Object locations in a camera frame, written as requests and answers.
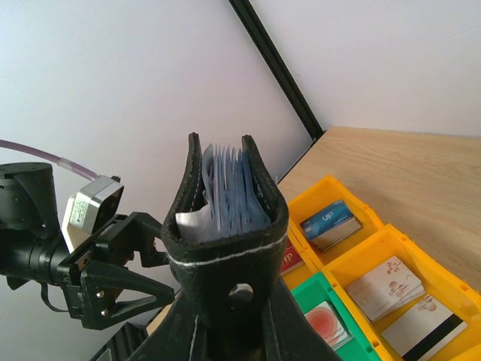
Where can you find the yellow bin far right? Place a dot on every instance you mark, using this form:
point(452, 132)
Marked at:
point(407, 305)

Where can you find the white floral card stack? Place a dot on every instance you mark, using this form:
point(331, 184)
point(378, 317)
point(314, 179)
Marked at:
point(385, 288)

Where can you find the white magnetic stripe card stack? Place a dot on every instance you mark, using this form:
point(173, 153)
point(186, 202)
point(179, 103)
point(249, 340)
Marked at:
point(424, 330)

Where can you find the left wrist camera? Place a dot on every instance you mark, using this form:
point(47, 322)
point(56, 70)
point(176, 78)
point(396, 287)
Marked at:
point(89, 209)

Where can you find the blue VIP card stack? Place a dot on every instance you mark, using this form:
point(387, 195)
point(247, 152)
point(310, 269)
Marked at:
point(330, 226)

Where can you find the red circle card stack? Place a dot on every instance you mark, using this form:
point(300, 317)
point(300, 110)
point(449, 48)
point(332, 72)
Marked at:
point(328, 325)

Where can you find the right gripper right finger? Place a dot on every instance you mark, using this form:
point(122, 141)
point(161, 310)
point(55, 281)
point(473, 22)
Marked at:
point(286, 333)

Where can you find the yellow bin far left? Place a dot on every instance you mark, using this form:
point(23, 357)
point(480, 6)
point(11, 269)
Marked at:
point(319, 196)

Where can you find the red VIP card stack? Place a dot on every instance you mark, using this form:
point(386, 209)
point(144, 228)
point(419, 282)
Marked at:
point(291, 261)

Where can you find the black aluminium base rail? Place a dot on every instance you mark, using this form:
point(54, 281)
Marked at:
point(123, 343)

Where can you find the yellow bin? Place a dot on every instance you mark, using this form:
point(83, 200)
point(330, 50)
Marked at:
point(319, 196)
point(407, 305)
point(301, 274)

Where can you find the black leather card holder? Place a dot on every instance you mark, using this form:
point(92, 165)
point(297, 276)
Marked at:
point(227, 281)

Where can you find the green bin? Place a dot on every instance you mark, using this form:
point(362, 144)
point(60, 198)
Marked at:
point(317, 289)

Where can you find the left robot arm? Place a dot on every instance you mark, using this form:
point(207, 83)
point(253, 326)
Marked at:
point(32, 244)

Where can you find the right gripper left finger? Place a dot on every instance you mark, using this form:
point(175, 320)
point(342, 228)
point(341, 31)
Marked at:
point(179, 337)

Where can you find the yellow bin near left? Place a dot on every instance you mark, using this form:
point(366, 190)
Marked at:
point(301, 274)

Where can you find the left black frame post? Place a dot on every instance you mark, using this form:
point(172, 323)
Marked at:
point(253, 25)

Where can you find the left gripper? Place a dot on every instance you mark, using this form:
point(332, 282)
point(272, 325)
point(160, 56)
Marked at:
point(99, 289)

